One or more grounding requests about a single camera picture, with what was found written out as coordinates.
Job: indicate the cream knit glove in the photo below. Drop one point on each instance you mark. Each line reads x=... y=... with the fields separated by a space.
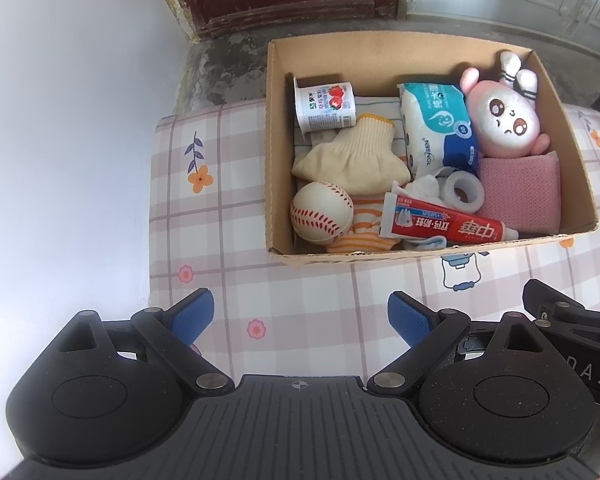
x=350 y=160

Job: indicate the red and white toothpaste tube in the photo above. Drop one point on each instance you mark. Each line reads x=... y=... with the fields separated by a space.
x=445 y=222

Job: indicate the white tape roll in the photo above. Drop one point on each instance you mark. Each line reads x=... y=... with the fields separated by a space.
x=447 y=183

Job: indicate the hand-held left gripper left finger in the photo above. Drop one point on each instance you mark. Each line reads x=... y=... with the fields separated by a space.
x=192 y=317

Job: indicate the white baseball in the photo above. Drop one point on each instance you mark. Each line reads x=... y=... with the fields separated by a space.
x=322 y=212

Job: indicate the orange striped cloth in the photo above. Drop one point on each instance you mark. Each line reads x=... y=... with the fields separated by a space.
x=365 y=240

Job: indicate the strawberry yogurt cup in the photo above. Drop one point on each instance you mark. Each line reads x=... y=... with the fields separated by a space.
x=325 y=107

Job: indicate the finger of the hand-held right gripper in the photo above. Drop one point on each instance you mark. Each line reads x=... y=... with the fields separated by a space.
x=545 y=305

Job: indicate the brown cardboard box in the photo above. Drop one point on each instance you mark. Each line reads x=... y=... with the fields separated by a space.
x=380 y=55

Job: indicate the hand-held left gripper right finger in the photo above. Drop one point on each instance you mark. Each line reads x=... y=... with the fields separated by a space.
x=410 y=320

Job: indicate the pink plush toy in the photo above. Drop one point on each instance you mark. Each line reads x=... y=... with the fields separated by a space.
x=505 y=120

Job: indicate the blue wet wipes pack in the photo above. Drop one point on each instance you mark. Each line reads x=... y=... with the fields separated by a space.
x=435 y=120

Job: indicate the pink knit cloth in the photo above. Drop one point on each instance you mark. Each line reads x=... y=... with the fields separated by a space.
x=520 y=195

